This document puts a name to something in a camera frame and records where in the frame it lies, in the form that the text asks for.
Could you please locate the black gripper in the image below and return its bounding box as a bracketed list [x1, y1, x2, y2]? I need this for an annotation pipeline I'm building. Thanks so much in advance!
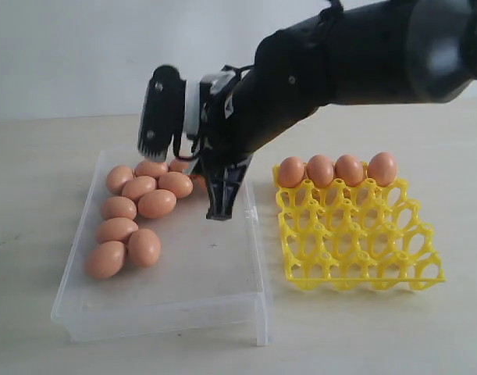
[193, 66, 273, 221]

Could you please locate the brown egg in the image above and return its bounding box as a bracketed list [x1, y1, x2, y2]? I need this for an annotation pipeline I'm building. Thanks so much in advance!
[306, 155, 334, 188]
[101, 196, 137, 220]
[367, 152, 397, 187]
[134, 159, 169, 179]
[85, 241, 126, 280]
[95, 217, 139, 244]
[335, 154, 365, 187]
[158, 171, 194, 199]
[278, 156, 304, 188]
[127, 228, 161, 268]
[169, 159, 189, 174]
[105, 165, 134, 195]
[121, 176, 157, 202]
[137, 189, 176, 219]
[190, 174, 207, 190]

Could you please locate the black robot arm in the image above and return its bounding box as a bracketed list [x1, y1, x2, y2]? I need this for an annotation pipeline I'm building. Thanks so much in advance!
[194, 1, 477, 220]

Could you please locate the yellow plastic egg rack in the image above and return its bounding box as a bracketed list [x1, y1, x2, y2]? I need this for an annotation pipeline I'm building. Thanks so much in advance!
[276, 177, 446, 291]

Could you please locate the clear plastic tray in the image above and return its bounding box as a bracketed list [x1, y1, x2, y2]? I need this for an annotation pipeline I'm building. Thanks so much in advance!
[51, 148, 271, 346]

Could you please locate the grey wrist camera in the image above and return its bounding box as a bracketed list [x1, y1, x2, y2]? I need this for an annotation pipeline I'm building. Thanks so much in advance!
[137, 65, 201, 163]

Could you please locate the black cable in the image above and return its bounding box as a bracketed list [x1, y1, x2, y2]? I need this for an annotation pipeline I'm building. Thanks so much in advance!
[171, 0, 477, 161]

